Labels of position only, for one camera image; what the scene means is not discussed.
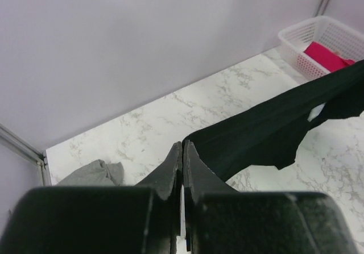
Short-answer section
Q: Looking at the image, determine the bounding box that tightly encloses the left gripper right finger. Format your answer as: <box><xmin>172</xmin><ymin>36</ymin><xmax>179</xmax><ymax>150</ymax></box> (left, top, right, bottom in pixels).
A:
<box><xmin>183</xmin><ymin>140</ymin><xmax>236</xmax><ymax>202</ymax></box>

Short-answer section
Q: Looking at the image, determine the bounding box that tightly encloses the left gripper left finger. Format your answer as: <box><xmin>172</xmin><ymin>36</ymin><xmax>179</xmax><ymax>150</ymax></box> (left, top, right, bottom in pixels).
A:
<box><xmin>137</xmin><ymin>141</ymin><xmax>182</xmax><ymax>200</ymax></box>

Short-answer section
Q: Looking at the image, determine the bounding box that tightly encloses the black t shirt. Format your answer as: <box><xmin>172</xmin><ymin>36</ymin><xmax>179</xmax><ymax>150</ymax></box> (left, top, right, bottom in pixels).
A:
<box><xmin>183</xmin><ymin>61</ymin><xmax>363</xmax><ymax>181</ymax></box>

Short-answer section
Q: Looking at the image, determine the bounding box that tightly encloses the grey folded t shirt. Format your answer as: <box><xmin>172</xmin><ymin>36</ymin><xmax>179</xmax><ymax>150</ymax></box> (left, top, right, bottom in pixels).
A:
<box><xmin>57</xmin><ymin>160</ymin><xmax>124</xmax><ymax>186</ymax></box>

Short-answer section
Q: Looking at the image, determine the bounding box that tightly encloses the pink t shirt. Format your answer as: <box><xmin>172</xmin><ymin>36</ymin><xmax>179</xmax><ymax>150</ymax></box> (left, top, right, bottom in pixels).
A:
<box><xmin>304</xmin><ymin>41</ymin><xmax>355</xmax><ymax>73</ymax></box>

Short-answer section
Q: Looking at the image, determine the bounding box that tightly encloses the white plastic basket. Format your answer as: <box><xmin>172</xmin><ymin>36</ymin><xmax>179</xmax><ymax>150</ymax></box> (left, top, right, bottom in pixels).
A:
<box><xmin>278</xmin><ymin>16</ymin><xmax>363</xmax><ymax>80</ymax></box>

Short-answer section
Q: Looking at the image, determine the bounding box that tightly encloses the left aluminium corner post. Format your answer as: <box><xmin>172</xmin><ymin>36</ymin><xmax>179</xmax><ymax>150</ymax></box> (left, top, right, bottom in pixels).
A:
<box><xmin>1</xmin><ymin>124</ymin><xmax>52</xmax><ymax>186</ymax></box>

